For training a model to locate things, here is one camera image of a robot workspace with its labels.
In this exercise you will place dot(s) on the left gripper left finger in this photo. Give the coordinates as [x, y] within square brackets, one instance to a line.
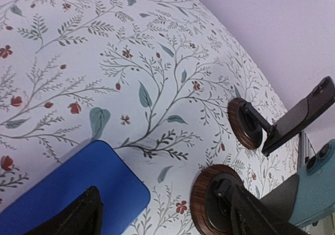
[84, 215]

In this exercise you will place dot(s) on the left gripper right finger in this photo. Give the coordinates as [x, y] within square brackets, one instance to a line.
[268, 215]

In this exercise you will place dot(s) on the dark round base stand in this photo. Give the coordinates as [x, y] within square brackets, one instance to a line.
[210, 200]

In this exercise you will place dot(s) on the blue phone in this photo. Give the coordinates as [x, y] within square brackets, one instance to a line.
[123, 195]

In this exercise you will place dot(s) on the teal phone dark screen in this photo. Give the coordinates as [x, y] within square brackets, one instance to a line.
[308, 195]

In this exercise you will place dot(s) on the black phone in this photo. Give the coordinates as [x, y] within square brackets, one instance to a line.
[301, 115]

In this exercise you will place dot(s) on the wooden round base stand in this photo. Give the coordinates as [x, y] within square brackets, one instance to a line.
[247, 123]

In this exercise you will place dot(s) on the floral table mat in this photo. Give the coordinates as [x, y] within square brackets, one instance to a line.
[151, 78]

